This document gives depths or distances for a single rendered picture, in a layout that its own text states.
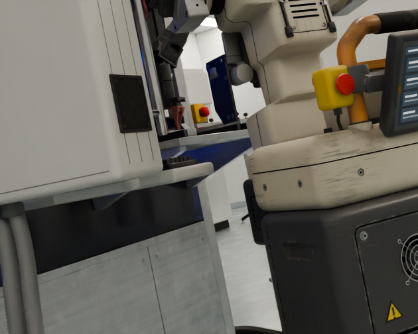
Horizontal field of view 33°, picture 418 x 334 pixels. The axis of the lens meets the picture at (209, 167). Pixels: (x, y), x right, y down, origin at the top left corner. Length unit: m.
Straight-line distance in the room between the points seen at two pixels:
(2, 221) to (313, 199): 0.72
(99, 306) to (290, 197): 0.98
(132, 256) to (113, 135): 0.92
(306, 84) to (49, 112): 0.58
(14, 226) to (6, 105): 0.26
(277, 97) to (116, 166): 0.45
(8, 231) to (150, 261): 0.78
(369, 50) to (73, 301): 2.23
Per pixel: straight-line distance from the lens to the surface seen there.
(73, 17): 1.39
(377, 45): 3.70
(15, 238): 1.58
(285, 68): 1.61
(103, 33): 1.40
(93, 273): 2.08
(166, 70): 2.12
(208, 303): 2.54
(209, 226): 2.60
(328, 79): 1.20
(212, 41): 11.72
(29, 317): 1.59
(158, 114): 1.53
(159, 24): 2.59
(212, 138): 1.94
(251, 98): 11.35
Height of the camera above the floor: 0.80
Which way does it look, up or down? level
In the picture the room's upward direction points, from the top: 11 degrees counter-clockwise
